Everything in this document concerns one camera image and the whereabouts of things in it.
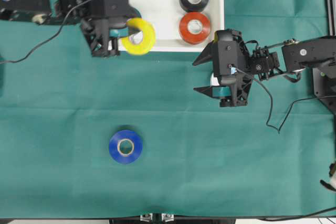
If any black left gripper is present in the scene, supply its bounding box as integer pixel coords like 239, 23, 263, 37
80, 0, 138, 57

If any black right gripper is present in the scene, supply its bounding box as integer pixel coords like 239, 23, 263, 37
192, 29, 252, 107

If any yellow tape roll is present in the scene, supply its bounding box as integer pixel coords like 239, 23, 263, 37
121, 18, 156, 56

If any red tape roll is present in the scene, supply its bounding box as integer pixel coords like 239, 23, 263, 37
179, 12, 211, 45

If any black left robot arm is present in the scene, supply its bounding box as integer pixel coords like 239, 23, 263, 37
1, 0, 141, 57

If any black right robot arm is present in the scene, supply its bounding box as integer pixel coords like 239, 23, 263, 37
193, 29, 335, 113

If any white tape roll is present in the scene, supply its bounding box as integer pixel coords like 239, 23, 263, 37
210, 73, 221, 87

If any white plastic case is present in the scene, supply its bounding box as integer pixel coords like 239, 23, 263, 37
129, 0, 225, 52

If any blue tape roll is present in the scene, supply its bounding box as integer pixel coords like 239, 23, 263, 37
109, 130, 143, 164

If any green table cloth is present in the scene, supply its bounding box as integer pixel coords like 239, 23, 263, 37
0, 0, 336, 220

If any black right camera cable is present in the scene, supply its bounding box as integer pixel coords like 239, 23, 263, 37
230, 68, 336, 134

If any black aluminium frame rail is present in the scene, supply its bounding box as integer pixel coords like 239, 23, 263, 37
325, 0, 335, 39

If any silver table bracket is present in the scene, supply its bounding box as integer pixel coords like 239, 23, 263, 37
140, 213, 153, 222
161, 213, 174, 222

